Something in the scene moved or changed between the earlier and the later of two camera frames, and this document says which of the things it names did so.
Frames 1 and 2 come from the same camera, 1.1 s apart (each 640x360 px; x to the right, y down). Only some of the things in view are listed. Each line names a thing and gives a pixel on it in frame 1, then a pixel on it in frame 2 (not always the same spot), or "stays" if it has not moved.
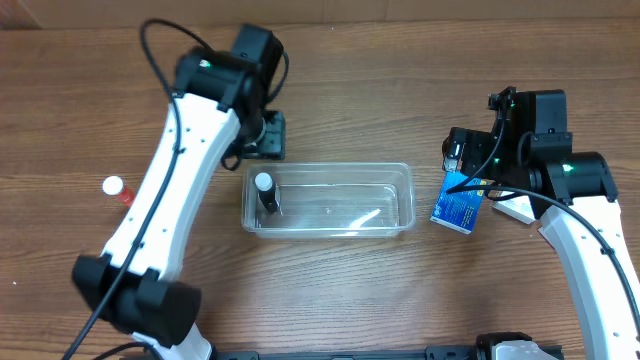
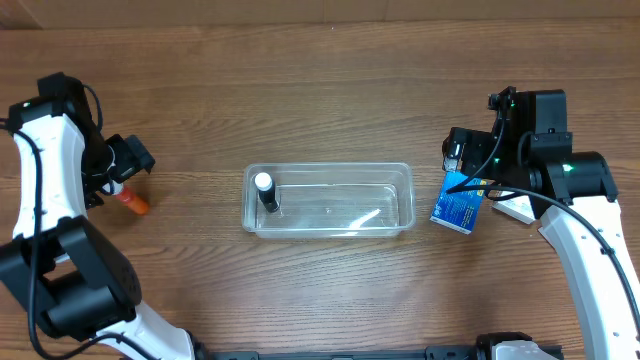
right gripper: [461, 150] stays
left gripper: [270, 138] -> [129, 163]
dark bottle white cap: [266, 189] stays
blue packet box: [459, 211] stays
